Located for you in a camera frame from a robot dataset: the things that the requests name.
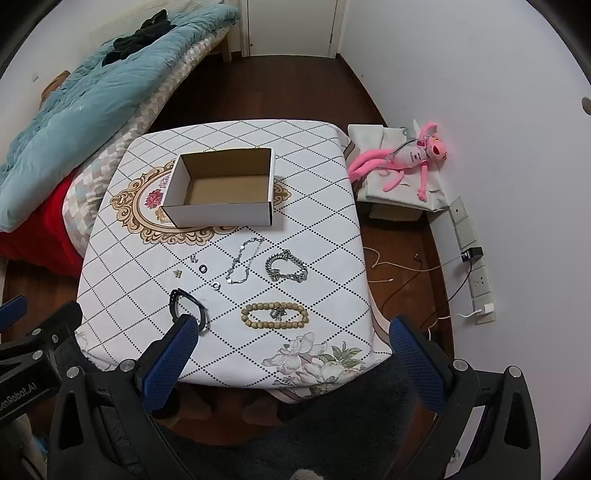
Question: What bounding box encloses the table with patterned tablecloth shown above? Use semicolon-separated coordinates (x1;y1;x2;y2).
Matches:
76;120;393;402

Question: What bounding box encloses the red cloth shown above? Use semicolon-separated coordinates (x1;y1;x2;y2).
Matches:
0;178;84;278

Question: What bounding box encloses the chunky silver chain bracelet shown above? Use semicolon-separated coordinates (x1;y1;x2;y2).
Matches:
264;249;308;283

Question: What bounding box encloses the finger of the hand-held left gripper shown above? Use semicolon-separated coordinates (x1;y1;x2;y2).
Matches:
30;302;84;356
0;295;26;330

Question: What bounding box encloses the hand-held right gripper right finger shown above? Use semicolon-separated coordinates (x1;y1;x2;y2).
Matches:
385;316;542;480

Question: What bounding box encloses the white door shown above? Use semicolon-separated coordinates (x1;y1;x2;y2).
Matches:
247;0;338;56

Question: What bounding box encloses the white cardboard box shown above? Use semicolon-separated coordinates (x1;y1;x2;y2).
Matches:
159;148;276;228

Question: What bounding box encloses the bed with blue duvet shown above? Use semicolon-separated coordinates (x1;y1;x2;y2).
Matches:
0;4;241;234

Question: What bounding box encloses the wooden bead bracelet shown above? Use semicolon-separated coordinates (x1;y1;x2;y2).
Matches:
240;301;309;330

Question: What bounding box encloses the black clothing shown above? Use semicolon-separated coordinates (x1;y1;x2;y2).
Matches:
102;9;178;66

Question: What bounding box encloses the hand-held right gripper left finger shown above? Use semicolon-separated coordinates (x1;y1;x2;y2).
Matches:
46;314;200;480

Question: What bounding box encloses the white cable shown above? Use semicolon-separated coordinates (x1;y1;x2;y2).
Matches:
425;309;481;333

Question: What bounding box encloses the black cable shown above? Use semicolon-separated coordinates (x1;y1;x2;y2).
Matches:
383;258;474;333

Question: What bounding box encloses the brown pillow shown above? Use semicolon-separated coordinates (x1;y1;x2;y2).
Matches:
41;71;70;100

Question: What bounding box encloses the pink plush toy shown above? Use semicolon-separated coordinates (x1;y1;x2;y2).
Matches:
347;121;451;201

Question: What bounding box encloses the beige cable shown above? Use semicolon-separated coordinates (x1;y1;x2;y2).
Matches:
362;247;462;284

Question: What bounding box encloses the black smart band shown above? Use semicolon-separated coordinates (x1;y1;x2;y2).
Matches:
168;288;211;330

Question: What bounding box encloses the wall socket panel row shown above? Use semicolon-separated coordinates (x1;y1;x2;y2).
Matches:
450;196;497;324

